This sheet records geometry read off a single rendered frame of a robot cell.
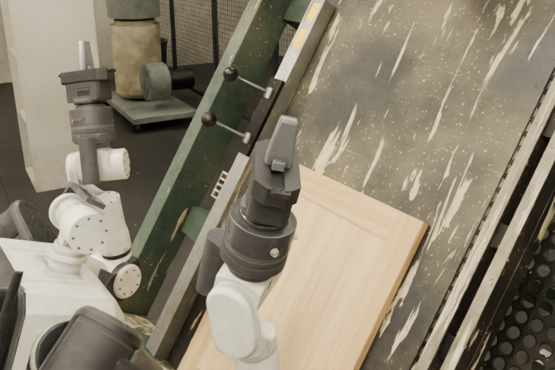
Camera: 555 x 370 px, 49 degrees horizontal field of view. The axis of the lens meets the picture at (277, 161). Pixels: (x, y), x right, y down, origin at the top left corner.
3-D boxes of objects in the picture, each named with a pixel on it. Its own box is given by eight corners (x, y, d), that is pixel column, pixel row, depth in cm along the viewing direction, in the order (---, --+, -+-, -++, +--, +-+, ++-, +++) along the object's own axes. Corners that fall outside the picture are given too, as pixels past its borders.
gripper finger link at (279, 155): (302, 121, 70) (290, 166, 73) (275, 116, 70) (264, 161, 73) (303, 127, 69) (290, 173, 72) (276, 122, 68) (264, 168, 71)
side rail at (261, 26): (138, 306, 174) (105, 299, 167) (303, -38, 174) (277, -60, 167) (147, 316, 170) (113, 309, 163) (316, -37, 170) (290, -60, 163)
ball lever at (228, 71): (268, 102, 148) (219, 78, 146) (275, 88, 148) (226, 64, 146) (271, 102, 144) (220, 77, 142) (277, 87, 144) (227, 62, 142)
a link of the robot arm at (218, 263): (274, 272, 74) (255, 338, 79) (304, 230, 83) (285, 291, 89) (193, 235, 77) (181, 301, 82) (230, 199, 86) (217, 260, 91)
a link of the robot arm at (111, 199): (112, 144, 129) (124, 199, 135) (70, 148, 129) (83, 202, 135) (106, 157, 123) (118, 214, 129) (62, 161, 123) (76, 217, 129)
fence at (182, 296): (158, 348, 151) (144, 346, 149) (322, 6, 151) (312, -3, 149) (167, 358, 147) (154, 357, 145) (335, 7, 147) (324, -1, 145)
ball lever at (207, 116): (248, 146, 148) (197, 123, 146) (254, 133, 148) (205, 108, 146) (249, 147, 144) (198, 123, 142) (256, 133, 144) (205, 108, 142)
